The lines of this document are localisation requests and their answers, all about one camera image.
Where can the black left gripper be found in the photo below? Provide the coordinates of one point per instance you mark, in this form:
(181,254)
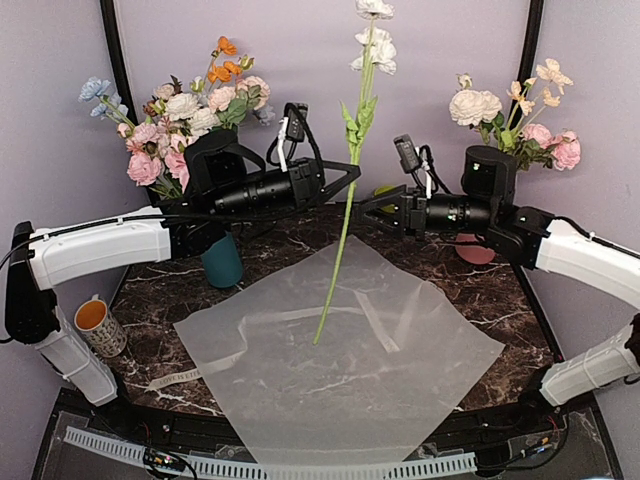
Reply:
(306,178)

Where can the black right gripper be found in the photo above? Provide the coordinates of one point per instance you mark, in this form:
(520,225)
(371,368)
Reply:
(415,200)

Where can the cream printed ribbon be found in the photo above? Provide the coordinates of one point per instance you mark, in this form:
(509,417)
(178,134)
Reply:
(365,309)

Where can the white translucent wrapping paper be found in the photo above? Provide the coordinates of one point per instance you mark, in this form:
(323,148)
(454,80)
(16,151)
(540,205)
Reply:
(345,403)

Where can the pink rose stem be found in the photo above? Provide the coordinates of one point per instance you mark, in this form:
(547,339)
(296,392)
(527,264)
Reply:
(537,145)

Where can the white rose stem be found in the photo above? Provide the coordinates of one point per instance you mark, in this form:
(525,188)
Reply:
(477,110)

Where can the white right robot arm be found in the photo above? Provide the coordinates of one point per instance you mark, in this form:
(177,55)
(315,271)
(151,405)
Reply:
(611,273)

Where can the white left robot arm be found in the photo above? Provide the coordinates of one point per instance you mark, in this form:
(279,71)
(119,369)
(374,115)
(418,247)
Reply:
(45,262)

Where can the pink tall vase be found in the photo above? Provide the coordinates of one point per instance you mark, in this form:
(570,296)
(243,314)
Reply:
(467,248)

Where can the teal cylindrical vase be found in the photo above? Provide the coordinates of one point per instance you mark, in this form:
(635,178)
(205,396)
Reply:
(222,263)

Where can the lime green bowl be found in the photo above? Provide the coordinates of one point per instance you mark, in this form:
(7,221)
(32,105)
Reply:
(383,190)

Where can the large mixed flower arrangement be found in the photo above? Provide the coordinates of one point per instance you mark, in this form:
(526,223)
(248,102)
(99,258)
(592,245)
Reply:
(176,118)

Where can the patterned mug orange inside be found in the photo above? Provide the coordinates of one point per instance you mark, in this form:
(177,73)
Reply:
(100,329)

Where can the black front table rail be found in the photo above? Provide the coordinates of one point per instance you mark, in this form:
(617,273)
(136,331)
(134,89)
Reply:
(482,428)

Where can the black left frame post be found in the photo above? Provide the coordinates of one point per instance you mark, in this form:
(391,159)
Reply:
(116,55)

